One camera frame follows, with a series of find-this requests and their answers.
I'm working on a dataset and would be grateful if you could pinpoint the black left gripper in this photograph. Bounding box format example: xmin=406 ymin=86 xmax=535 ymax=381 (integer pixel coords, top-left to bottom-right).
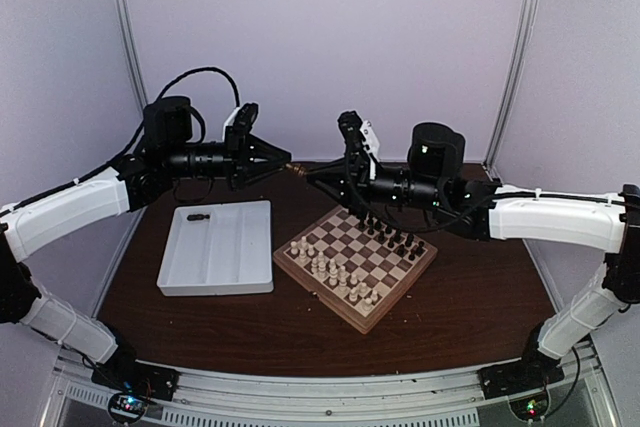
xmin=164 ymin=125 xmax=291 ymax=191

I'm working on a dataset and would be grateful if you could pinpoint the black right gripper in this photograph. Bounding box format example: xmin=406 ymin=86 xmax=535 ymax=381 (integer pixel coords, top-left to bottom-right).
xmin=305 ymin=154 xmax=444 ymax=221

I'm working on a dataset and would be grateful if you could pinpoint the wooden chess board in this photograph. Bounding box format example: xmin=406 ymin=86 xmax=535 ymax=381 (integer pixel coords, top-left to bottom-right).
xmin=273 ymin=207 xmax=438 ymax=334

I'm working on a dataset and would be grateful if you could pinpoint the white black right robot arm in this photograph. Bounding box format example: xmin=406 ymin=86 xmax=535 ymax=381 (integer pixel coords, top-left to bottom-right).
xmin=306 ymin=112 xmax=639 ymax=389

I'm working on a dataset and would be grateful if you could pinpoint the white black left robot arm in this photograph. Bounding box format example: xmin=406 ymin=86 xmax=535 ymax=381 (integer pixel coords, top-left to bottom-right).
xmin=1 ymin=96 xmax=291 ymax=391

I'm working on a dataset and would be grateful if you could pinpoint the pile of dark chess pieces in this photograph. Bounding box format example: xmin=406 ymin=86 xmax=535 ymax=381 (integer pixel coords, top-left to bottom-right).
xmin=186 ymin=213 xmax=210 ymax=222

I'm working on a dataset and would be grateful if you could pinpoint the white chess pieces group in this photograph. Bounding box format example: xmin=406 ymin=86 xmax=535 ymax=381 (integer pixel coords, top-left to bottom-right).
xmin=279 ymin=234 xmax=388 ymax=318

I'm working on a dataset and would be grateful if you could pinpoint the left controller board with LEDs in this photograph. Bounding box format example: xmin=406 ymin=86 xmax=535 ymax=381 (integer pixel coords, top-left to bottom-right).
xmin=107 ymin=393 xmax=149 ymax=423

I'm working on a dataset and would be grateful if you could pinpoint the controller board with leds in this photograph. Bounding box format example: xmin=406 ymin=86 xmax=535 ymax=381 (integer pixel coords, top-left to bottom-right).
xmin=509 ymin=391 xmax=550 ymax=423
xmin=107 ymin=393 xmax=149 ymax=423

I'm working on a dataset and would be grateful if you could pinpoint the right controller board with LEDs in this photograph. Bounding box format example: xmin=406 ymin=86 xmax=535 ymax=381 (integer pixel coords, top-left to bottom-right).
xmin=509 ymin=391 xmax=550 ymax=423

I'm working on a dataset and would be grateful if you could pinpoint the white plastic sorting tray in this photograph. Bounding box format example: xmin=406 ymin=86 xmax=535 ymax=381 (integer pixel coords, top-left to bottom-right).
xmin=156 ymin=200 xmax=274 ymax=297

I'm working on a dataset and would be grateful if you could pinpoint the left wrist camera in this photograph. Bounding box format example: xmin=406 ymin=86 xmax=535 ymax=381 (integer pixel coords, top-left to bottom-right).
xmin=222 ymin=103 xmax=259 ymax=148

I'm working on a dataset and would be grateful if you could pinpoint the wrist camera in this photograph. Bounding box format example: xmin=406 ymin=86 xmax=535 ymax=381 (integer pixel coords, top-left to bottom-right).
xmin=338 ymin=111 xmax=382 ymax=181
xmin=222 ymin=103 xmax=259 ymax=148

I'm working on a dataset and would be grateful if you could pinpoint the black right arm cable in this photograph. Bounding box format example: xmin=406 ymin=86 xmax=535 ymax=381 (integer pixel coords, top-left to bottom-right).
xmin=342 ymin=146 xmax=640 ymax=236

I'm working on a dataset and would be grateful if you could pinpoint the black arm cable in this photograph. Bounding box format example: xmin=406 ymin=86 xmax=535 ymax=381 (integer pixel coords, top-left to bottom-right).
xmin=9 ymin=65 xmax=242 ymax=208
xmin=342 ymin=146 xmax=640 ymax=236

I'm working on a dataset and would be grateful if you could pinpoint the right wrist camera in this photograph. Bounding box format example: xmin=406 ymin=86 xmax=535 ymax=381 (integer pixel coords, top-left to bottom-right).
xmin=338 ymin=111 xmax=382 ymax=181

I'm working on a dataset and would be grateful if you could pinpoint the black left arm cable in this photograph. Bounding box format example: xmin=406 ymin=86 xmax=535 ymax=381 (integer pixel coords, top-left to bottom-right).
xmin=9 ymin=65 xmax=242 ymax=208

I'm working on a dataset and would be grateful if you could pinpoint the aluminium left corner post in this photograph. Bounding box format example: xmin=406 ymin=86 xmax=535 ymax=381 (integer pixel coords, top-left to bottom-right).
xmin=103 ymin=0 xmax=165 ymax=168

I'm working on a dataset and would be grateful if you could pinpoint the aluminium corner post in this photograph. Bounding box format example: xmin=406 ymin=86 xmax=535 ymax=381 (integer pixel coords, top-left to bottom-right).
xmin=483 ymin=0 xmax=539 ymax=171
xmin=103 ymin=0 xmax=165 ymax=168

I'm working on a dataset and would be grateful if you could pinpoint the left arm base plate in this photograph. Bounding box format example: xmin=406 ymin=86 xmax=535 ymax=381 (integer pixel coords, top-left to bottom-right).
xmin=91 ymin=362 xmax=179 ymax=401

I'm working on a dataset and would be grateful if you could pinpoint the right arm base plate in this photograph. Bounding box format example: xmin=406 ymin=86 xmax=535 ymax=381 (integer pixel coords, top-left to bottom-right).
xmin=478 ymin=359 xmax=565 ymax=400

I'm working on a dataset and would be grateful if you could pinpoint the aluminium right corner post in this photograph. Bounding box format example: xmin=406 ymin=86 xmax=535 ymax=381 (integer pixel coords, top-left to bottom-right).
xmin=483 ymin=0 xmax=539 ymax=171

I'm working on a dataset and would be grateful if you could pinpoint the aluminium front frame rail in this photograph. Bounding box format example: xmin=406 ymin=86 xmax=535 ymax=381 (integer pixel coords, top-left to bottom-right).
xmin=39 ymin=331 xmax=609 ymax=427

